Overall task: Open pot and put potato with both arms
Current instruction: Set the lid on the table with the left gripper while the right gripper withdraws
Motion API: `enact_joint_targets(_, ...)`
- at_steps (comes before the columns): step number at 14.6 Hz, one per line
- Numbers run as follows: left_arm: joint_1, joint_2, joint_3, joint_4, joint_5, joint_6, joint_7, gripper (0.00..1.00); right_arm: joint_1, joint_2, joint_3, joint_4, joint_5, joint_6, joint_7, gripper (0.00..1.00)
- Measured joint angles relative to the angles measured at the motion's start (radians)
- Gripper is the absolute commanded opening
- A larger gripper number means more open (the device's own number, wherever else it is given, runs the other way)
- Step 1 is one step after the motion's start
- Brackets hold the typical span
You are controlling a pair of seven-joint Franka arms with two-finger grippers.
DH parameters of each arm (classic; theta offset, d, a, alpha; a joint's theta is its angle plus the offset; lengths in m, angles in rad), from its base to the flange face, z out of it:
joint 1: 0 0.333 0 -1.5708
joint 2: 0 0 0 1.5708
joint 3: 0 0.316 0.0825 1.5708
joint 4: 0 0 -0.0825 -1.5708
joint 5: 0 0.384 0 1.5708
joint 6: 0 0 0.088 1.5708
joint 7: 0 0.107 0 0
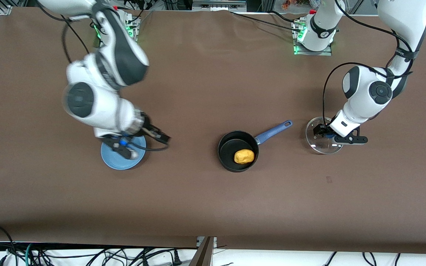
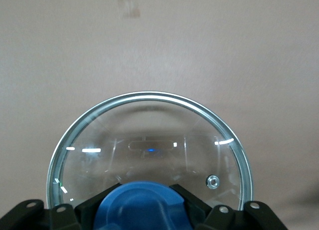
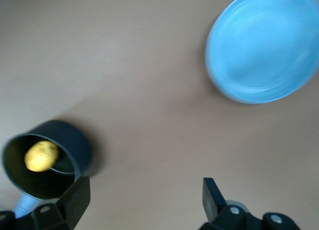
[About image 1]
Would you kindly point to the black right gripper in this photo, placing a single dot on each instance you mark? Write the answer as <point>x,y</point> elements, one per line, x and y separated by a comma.
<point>152,130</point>

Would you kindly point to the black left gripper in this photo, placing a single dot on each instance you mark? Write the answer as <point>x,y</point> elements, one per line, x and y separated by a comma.
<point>321,130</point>

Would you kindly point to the glass lid with blue knob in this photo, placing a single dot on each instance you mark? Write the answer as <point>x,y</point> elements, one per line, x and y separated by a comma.
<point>320,146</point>

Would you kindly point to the yellow potato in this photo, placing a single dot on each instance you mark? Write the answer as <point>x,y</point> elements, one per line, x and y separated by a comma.
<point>244,156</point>

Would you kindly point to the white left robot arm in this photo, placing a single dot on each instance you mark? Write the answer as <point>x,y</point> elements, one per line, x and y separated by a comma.
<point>364,92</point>

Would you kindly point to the blue round plate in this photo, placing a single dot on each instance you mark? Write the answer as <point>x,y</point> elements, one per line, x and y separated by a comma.
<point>115,162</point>

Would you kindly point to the brown table cover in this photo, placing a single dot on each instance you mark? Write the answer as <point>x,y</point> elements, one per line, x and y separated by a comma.
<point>198,203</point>

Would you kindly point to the black power plug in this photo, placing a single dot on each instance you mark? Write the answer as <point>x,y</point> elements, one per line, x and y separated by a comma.
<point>176,258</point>

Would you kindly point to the orange background object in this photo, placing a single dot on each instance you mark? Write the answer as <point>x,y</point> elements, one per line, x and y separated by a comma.
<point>288,4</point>

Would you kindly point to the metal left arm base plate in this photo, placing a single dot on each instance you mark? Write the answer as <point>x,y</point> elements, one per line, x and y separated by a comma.
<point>309,53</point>

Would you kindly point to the aluminium frame profile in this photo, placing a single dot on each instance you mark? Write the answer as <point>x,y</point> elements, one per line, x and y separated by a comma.
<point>205,253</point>

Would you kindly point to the silver rail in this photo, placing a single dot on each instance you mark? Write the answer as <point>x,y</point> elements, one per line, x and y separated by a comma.
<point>218,5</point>

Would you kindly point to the aluminium corner bracket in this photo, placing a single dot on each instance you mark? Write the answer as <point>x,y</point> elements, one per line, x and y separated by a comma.
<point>5,10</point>

